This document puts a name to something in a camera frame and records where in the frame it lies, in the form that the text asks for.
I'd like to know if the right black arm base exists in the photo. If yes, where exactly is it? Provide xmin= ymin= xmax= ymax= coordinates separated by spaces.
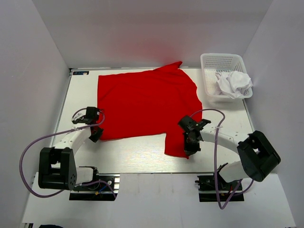
xmin=195 ymin=174 xmax=244 ymax=202

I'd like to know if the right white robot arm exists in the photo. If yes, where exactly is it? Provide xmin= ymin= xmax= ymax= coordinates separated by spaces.
xmin=178 ymin=116 xmax=281 ymax=190

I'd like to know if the blue table label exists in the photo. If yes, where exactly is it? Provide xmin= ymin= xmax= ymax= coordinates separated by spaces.
xmin=73 ymin=71 xmax=89 ymax=76

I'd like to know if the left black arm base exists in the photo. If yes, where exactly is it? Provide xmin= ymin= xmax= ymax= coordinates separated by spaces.
xmin=69 ymin=166 xmax=120 ymax=201

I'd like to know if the dark blue object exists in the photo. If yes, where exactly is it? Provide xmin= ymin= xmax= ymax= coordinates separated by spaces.
xmin=39 ymin=224 xmax=63 ymax=228

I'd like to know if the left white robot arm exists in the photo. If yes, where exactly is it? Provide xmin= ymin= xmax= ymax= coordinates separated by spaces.
xmin=38 ymin=107 xmax=105 ymax=190

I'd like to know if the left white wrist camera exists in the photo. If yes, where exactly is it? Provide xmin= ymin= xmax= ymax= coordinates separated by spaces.
xmin=71 ymin=113 xmax=84 ymax=124

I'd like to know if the white plastic basket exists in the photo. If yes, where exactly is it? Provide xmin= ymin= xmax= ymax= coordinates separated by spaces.
xmin=200 ymin=53 xmax=253 ymax=102

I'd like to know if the white t shirt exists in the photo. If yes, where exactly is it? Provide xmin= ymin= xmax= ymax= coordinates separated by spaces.
xmin=215 ymin=71 xmax=253 ymax=99

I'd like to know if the red t shirt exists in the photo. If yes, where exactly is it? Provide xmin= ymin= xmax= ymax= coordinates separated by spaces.
xmin=97 ymin=61 xmax=202 ymax=158

